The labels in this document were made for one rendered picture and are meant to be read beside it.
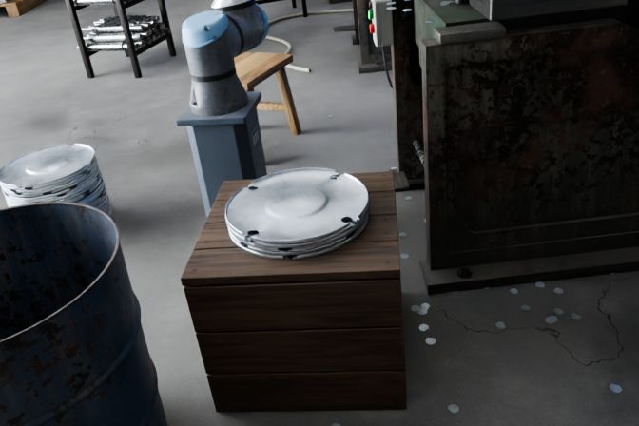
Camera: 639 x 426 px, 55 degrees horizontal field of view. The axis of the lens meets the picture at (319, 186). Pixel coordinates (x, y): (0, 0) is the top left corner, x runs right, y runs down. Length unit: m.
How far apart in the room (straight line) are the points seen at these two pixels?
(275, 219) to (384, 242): 0.22
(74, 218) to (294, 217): 0.41
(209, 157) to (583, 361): 1.00
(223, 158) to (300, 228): 0.51
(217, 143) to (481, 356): 0.82
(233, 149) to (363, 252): 0.58
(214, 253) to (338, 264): 0.25
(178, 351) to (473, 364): 0.68
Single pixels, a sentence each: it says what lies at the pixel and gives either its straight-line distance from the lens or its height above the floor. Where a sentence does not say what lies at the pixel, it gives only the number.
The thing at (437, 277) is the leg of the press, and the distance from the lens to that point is 1.60.
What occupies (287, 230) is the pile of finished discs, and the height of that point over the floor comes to 0.39.
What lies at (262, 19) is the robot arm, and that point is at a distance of 1.70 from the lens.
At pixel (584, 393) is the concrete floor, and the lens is 1.40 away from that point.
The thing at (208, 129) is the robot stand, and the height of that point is 0.42.
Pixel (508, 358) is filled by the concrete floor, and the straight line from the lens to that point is 1.44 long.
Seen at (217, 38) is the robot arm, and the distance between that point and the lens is 1.54.
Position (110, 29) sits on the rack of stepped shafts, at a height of 0.26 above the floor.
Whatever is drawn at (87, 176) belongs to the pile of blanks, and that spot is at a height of 0.20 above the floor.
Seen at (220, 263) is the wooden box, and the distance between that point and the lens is 1.17.
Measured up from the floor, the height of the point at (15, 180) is 0.24.
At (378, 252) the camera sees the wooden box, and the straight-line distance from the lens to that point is 1.14.
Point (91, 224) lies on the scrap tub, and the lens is 1.22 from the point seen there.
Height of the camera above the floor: 1.00
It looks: 28 degrees down
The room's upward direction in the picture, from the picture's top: 7 degrees counter-clockwise
